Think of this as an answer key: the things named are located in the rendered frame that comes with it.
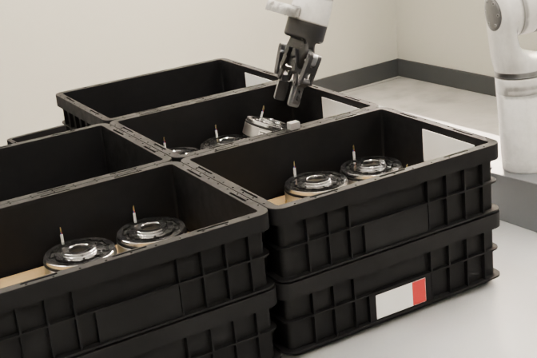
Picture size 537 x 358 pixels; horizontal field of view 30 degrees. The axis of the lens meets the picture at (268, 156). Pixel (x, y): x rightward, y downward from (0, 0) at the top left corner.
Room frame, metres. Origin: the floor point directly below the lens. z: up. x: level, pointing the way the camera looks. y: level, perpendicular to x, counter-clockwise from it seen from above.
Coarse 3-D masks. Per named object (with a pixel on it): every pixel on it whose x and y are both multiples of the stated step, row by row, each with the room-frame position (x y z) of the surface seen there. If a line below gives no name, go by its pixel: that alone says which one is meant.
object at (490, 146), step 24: (336, 120) 1.60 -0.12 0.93; (408, 120) 1.58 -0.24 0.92; (240, 144) 1.52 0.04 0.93; (192, 168) 1.42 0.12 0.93; (408, 168) 1.33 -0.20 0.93; (432, 168) 1.34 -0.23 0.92; (456, 168) 1.36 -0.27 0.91; (240, 192) 1.29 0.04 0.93; (336, 192) 1.26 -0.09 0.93; (360, 192) 1.28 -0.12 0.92; (384, 192) 1.29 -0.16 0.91; (288, 216) 1.22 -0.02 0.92; (312, 216) 1.24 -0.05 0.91
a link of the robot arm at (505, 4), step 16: (496, 0) 1.65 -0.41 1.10; (512, 0) 1.63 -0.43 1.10; (528, 0) 1.63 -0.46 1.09; (496, 16) 1.65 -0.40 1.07; (512, 16) 1.62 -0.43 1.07; (528, 16) 1.63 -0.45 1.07; (496, 32) 1.65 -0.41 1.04; (512, 32) 1.62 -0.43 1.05; (528, 32) 1.65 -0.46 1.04; (496, 48) 1.66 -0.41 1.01; (512, 48) 1.63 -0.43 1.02; (496, 64) 1.66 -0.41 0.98; (512, 64) 1.63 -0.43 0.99; (528, 64) 1.63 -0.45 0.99
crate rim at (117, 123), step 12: (228, 96) 1.84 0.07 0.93; (336, 96) 1.76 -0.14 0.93; (348, 96) 1.75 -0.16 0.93; (168, 108) 1.79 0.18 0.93; (180, 108) 1.79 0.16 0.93; (372, 108) 1.65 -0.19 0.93; (120, 120) 1.74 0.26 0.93; (132, 120) 1.74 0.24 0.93; (324, 120) 1.61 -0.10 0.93; (132, 132) 1.66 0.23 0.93; (276, 132) 1.57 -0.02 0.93; (156, 144) 1.57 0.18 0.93; (228, 144) 1.52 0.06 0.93; (180, 156) 1.49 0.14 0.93
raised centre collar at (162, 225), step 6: (144, 222) 1.38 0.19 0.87; (150, 222) 1.38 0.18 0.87; (156, 222) 1.37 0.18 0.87; (162, 222) 1.37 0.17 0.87; (138, 228) 1.36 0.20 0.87; (144, 228) 1.37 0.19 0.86; (162, 228) 1.35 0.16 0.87; (138, 234) 1.34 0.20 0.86; (144, 234) 1.34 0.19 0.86; (150, 234) 1.34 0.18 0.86
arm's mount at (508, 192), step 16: (496, 176) 1.65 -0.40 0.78; (512, 176) 1.63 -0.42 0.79; (528, 176) 1.62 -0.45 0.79; (496, 192) 1.65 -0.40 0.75; (512, 192) 1.62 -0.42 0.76; (528, 192) 1.59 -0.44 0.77; (512, 208) 1.62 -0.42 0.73; (528, 208) 1.59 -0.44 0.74; (512, 224) 1.62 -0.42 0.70; (528, 224) 1.59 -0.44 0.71
